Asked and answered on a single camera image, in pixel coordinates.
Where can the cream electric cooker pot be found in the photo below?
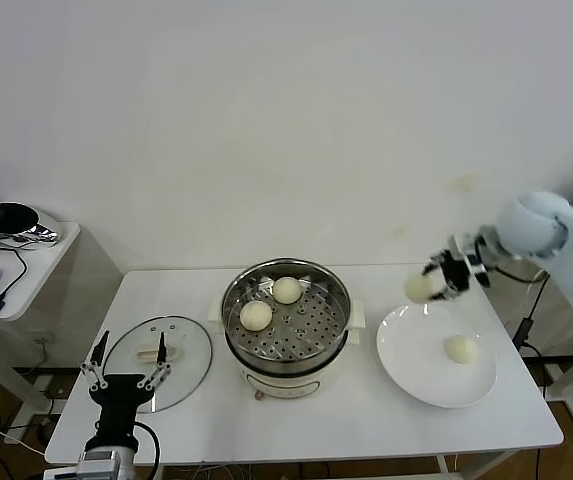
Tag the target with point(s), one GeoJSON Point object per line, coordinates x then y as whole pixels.
{"type": "Point", "coordinates": [286, 385]}

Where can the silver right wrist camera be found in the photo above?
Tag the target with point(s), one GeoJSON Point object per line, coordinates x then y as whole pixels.
{"type": "Point", "coordinates": [480, 275]}

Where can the white steamed baozi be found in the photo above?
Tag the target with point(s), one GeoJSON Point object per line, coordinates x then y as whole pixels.
{"type": "Point", "coordinates": [286, 290]}
{"type": "Point", "coordinates": [417, 290]}
{"type": "Point", "coordinates": [256, 316]}
{"type": "Point", "coordinates": [461, 349]}

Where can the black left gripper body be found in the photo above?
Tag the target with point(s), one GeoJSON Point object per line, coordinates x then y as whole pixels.
{"type": "Point", "coordinates": [121, 397]}

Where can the round glass pot lid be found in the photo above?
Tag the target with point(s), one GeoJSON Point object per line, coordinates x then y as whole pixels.
{"type": "Point", "coordinates": [186, 370]}

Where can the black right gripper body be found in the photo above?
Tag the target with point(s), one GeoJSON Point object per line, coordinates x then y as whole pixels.
{"type": "Point", "coordinates": [457, 275]}

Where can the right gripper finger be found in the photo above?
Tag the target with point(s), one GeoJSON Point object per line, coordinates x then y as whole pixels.
{"type": "Point", "coordinates": [448, 295]}
{"type": "Point", "coordinates": [433, 265]}

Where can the chrome and black headset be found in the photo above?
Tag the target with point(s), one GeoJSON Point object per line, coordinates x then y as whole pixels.
{"type": "Point", "coordinates": [16, 222]}

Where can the perforated steel steamer basket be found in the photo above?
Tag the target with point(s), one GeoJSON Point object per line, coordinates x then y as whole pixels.
{"type": "Point", "coordinates": [316, 325]}

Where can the white round plate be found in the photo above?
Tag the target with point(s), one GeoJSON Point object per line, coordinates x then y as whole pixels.
{"type": "Point", "coordinates": [416, 370]}

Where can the white side table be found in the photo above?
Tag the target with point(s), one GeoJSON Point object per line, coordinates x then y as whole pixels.
{"type": "Point", "coordinates": [36, 280]}
{"type": "Point", "coordinates": [506, 310]}

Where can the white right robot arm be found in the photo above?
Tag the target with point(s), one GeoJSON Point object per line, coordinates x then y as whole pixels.
{"type": "Point", "coordinates": [561, 240]}

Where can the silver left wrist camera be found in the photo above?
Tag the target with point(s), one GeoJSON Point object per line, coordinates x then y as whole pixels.
{"type": "Point", "coordinates": [98, 462]}

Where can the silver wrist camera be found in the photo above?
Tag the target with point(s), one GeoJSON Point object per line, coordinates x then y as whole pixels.
{"type": "Point", "coordinates": [480, 275]}
{"type": "Point", "coordinates": [98, 462]}

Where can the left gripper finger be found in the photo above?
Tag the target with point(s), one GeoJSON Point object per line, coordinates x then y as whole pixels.
{"type": "Point", "coordinates": [93, 372]}
{"type": "Point", "coordinates": [161, 367]}

